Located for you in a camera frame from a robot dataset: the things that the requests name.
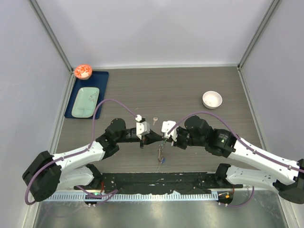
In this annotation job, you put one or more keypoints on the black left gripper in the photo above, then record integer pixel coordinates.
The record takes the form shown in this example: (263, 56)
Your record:
(149, 138)

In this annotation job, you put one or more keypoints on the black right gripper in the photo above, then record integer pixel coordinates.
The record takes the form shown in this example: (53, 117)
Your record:
(177, 143)

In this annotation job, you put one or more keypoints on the steel key organizer blue handle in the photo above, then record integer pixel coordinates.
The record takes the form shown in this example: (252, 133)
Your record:
(161, 158)

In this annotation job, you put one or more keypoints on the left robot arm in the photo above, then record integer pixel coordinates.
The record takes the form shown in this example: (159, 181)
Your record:
(51, 172)

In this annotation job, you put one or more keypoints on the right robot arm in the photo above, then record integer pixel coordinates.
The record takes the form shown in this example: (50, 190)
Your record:
(271, 172)

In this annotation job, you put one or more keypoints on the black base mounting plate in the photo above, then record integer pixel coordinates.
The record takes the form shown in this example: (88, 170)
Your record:
(159, 183)

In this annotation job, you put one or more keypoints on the white bowl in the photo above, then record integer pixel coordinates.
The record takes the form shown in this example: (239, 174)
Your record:
(212, 99)

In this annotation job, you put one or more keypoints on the pale green rectangular plate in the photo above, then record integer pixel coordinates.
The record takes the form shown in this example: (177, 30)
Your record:
(85, 102)

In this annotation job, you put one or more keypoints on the orange patterned bowl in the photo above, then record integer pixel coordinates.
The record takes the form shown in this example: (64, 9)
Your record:
(83, 72)

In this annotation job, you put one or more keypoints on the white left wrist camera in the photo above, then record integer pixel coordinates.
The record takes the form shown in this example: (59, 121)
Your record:
(142, 127)

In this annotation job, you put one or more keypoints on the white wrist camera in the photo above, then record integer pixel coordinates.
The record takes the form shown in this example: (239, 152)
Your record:
(169, 130)
(142, 127)

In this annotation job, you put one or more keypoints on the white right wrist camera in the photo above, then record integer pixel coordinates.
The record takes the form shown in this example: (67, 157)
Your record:
(169, 130)

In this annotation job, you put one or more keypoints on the white slotted cable duct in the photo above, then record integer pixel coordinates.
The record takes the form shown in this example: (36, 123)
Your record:
(175, 196)

